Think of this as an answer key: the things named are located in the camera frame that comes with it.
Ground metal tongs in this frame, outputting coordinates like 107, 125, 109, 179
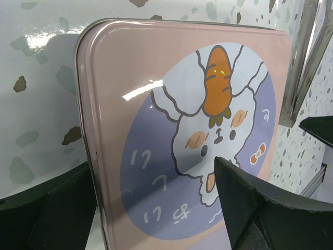
279, 0, 332, 128

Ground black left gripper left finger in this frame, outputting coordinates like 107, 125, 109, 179
1, 163, 97, 250

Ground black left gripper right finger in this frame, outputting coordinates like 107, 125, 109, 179
214, 157, 332, 249

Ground aluminium front rail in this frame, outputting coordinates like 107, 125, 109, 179
300, 163, 327, 198

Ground silver tin lid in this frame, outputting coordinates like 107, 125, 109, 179
75, 18, 291, 249

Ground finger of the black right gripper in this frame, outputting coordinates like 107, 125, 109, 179
299, 116, 333, 148

